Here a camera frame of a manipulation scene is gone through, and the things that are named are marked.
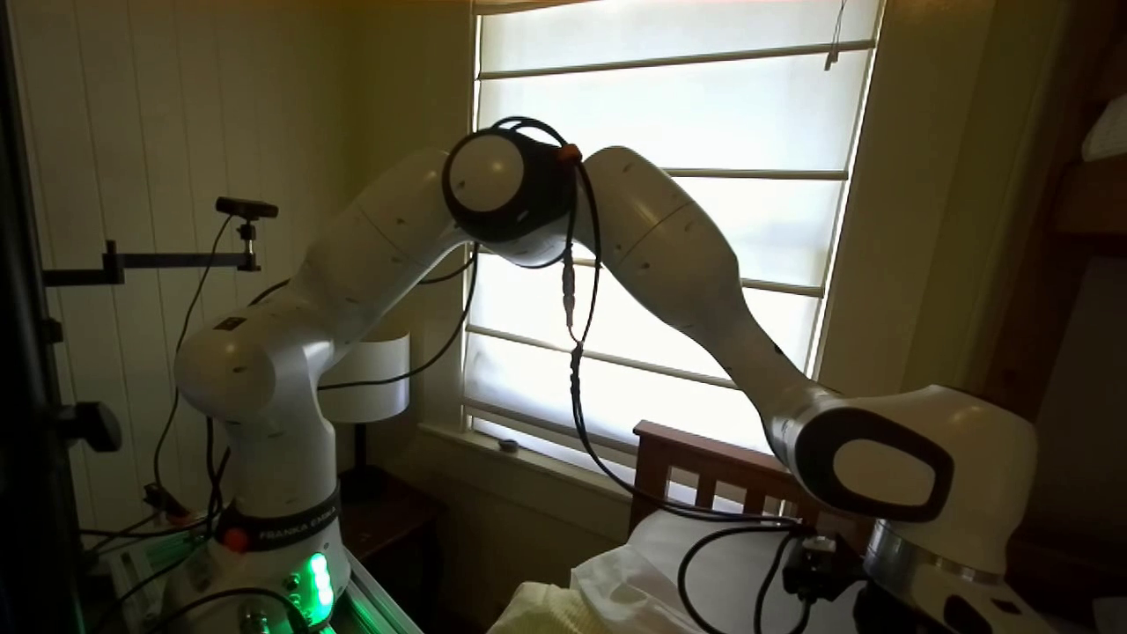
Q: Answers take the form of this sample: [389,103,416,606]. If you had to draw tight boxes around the black round stand knob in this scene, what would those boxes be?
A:
[52,394,127,458]

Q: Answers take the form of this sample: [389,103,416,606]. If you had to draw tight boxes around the thin black camera cable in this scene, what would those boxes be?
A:
[147,215,241,505]

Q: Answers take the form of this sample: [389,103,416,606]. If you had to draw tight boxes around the dark vertical stand pole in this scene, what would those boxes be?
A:
[0,0,89,634]

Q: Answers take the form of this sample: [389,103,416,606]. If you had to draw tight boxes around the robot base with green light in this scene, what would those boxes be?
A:
[80,515,428,634]

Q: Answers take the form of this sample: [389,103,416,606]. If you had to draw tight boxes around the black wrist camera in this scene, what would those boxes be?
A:
[777,532,872,606]

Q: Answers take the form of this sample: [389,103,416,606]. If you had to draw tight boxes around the dark wooden nightstand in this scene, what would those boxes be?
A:
[336,462,447,634]

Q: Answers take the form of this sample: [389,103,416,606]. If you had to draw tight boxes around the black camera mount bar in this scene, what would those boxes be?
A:
[41,215,263,291]

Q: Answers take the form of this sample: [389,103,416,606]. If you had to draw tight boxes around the white lamp shade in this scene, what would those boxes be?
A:
[318,331,416,431]

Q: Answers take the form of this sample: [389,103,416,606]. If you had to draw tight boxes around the crumpled cream blanket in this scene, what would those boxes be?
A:
[485,576,620,634]

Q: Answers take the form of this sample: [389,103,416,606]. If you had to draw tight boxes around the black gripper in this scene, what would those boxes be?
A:
[852,576,1063,634]

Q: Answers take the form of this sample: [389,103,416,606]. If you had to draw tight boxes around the mattress with white sheet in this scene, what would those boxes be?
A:
[566,505,872,634]

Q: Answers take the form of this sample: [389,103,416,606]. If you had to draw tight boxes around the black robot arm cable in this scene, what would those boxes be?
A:
[485,113,877,634]

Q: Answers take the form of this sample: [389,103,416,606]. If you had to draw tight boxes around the small black camera on mount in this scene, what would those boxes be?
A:
[212,195,284,227]

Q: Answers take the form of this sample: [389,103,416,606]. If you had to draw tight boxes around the white roman window blind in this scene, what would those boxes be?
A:
[465,0,889,466]

